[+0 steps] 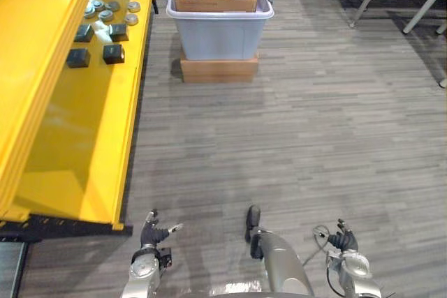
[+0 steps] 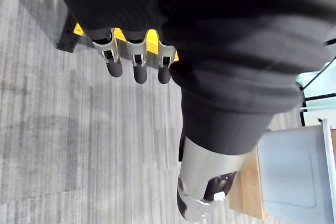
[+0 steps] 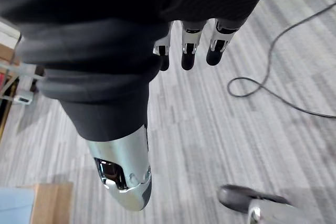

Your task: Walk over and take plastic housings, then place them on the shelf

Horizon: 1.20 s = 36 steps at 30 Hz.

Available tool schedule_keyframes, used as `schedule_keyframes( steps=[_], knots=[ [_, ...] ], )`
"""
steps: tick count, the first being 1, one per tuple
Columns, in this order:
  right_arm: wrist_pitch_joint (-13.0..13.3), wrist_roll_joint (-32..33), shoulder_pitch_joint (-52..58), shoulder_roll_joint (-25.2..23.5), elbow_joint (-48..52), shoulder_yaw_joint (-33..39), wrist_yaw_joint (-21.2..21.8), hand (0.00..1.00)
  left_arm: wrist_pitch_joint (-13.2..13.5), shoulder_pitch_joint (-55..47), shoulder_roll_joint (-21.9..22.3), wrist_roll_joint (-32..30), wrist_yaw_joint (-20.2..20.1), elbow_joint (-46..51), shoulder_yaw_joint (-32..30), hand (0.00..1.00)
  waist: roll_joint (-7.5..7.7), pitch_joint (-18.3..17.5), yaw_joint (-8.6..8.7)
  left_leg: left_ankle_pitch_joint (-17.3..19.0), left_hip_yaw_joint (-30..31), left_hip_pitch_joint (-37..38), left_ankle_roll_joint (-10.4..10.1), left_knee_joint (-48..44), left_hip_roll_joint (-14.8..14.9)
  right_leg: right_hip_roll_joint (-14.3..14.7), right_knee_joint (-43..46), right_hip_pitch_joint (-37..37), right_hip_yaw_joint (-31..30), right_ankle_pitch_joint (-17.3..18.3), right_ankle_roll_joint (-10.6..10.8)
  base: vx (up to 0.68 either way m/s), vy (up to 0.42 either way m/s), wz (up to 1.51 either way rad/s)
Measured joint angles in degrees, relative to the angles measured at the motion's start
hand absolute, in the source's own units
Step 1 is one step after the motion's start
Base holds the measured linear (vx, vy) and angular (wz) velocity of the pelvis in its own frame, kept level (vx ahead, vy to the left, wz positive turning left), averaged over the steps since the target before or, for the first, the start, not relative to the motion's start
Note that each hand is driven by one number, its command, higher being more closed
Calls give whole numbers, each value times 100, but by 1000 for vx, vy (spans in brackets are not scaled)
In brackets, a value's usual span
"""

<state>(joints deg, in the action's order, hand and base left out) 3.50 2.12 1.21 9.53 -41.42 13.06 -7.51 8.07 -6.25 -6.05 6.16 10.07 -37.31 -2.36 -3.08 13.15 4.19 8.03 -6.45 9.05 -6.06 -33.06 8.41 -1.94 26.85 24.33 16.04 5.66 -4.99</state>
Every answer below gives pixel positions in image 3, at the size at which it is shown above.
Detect robot silver leg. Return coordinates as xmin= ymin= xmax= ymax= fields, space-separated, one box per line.
xmin=246 ymin=199 xmax=320 ymax=224

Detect metal shelf frame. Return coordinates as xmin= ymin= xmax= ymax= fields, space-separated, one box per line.
xmin=0 ymin=19 xmax=45 ymax=141

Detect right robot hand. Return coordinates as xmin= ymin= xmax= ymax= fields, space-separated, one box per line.
xmin=0 ymin=0 xmax=278 ymax=212

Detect light blue sheet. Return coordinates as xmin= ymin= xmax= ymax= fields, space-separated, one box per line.
xmin=0 ymin=186 xmax=35 ymax=224

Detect black floor cable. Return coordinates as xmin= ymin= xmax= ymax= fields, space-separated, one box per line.
xmin=227 ymin=5 xmax=336 ymax=119

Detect brown cardboard box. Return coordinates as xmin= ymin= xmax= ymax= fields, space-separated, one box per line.
xmin=18 ymin=182 xmax=74 ymax=224

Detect robot dark foot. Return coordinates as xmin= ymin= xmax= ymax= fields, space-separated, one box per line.
xmin=217 ymin=184 xmax=292 ymax=215

